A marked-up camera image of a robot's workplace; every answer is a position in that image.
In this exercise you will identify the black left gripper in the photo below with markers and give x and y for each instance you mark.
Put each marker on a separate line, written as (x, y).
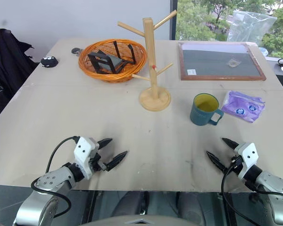
(97, 163)

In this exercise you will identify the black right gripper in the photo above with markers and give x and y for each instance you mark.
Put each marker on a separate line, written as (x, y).
(237, 166)

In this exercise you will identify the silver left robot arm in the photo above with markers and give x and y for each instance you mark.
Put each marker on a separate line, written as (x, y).
(49, 181)

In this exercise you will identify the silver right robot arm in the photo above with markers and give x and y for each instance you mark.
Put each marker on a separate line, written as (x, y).
(273, 186)

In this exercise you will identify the wooden mug tree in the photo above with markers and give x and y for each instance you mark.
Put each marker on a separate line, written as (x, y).
(153, 82)

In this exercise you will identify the teal mug yellow inside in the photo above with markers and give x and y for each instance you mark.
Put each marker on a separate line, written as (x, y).
(200, 115)

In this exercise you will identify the purple tissue pack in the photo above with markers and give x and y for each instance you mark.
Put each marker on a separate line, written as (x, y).
(243, 106)

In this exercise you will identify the grey robot torso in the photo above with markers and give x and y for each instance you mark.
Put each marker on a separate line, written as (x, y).
(141, 220)

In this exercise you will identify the orange wicker basket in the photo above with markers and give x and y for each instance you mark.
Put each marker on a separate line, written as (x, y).
(89, 68)

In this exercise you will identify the white label sticker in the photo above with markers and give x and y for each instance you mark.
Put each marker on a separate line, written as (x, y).
(191, 72)

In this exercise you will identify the black metal stand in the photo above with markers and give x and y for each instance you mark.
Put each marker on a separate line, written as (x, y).
(108, 62)

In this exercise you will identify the wooden framed blackboard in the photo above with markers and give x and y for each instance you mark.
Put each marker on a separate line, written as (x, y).
(217, 63)

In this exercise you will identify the small clear packet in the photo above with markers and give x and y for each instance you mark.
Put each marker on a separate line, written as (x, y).
(234, 62)

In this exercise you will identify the black plush toy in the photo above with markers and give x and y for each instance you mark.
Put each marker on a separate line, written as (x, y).
(49, 61)

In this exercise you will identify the white blue round container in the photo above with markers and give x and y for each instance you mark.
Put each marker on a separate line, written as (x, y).
(263, 50)

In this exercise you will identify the clear plastic bag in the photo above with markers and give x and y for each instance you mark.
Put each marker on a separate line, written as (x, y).
(247, 26)

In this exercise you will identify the black jacket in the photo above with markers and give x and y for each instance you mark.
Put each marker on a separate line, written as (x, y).
(7, 70)

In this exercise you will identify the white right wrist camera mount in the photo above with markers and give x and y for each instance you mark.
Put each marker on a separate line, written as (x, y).
(248, 155)

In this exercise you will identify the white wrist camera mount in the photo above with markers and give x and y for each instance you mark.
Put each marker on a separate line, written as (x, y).
(83, 153)
(248, 155)

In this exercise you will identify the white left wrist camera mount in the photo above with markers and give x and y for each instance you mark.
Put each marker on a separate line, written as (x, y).
(83, 153)

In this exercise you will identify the black window frame post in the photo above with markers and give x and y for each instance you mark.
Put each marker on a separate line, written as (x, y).
(173, 18)

